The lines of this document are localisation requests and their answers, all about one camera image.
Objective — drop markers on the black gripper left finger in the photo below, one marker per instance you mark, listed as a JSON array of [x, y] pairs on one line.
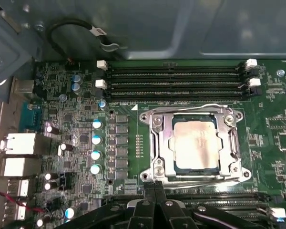
[[97, 219]]

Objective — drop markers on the green motherboard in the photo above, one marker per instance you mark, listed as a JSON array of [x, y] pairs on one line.
[[133, 167]]

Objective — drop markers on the blue rear port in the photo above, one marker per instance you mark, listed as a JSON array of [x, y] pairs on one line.
[[29, 117]]

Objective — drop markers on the metal socket cover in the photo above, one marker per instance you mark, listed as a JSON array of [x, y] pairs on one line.
[[162, 145]]

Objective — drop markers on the CPU socket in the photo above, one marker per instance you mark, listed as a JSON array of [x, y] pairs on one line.
[[146, 175]]

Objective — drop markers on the RAM slot with white clips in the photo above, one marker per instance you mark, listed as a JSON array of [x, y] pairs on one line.
[[228, 204], [176, 68], [176, 85]]

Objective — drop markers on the RAM slot with black clips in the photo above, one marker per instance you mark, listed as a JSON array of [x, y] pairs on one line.
[[176, 75], [176, 95], [217, 194]]

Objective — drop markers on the black PC case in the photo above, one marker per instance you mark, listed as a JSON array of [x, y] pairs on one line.
[[157, 28]]

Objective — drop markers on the metal locking lever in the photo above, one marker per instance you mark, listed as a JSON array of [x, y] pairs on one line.
[[200, 183], [214, 105]]

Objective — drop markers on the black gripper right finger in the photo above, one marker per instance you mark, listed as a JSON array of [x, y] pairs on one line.
[[181, 219]]

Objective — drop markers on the silver rear port block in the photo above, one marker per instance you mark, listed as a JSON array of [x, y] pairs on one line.
[[15, 211], [22, 89], [23, 143], [19, 167], [17, 188]]

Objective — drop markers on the silver CPU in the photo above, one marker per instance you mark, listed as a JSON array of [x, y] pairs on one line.
[[195, 143]]

